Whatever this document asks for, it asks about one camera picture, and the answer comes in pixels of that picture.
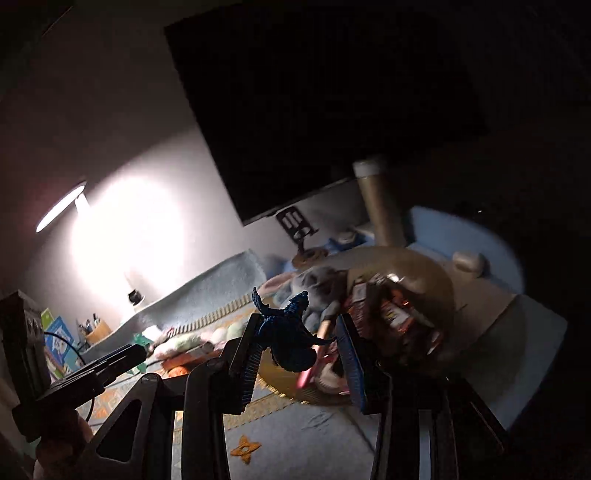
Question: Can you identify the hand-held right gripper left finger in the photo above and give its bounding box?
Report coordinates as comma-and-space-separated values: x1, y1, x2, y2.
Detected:
85, 314, 264, 480

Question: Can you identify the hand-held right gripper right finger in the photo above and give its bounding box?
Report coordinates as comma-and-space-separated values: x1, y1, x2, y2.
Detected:
335, 314, 509, 480

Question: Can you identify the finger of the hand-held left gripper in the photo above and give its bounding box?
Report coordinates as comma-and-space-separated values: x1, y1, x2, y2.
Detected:
34, 344, 148, 409

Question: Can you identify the dark blue dragon figure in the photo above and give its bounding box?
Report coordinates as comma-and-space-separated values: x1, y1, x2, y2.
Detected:
252, 286, 338, 374

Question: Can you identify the blue grey plush toy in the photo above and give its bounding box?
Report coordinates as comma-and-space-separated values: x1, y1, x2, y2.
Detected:
265, 267, 352, 333

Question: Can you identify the golden woven basket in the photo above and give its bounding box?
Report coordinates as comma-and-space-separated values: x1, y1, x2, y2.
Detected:
256, 247, 458, 407

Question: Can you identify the person's left hand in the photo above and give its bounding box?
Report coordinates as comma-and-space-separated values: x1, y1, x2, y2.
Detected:
32, 410, 98, 480

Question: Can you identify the wooden pen holder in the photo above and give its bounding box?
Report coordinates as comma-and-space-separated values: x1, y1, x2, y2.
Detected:
83, 318, 112, 346

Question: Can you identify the blue exercise book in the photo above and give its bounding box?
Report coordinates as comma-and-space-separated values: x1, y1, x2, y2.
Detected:
44, 316, 77, 370

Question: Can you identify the long red anime card box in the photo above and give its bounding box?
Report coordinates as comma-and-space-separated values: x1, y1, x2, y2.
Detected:
351, 277, 444, 365

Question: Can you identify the pastel plush caterpillar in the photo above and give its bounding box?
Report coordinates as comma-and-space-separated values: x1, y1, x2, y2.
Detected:
152, 320, 247, 361

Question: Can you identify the blue patterned woven mat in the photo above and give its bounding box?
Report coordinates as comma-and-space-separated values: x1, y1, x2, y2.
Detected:
74, 249, 384, 480

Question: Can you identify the white desk lamp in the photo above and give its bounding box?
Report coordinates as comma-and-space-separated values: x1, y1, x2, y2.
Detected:
36, 181, 148, 308

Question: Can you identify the black phone stand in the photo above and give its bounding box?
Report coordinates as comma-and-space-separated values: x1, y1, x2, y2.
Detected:
276, 208, 328, 271

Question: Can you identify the small white oval object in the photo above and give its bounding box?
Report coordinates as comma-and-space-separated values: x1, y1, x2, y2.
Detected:
451, 250, 486, 278

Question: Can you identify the golden thermos bottle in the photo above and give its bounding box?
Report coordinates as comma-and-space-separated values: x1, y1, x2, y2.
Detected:
352, 157, 407, 250

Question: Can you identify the blue desk pad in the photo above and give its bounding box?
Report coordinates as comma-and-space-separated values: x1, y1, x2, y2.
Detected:
406, 205, 527, 296

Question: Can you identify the dark monitor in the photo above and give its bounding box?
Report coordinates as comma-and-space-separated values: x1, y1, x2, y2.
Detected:
164, 0, 490, 227

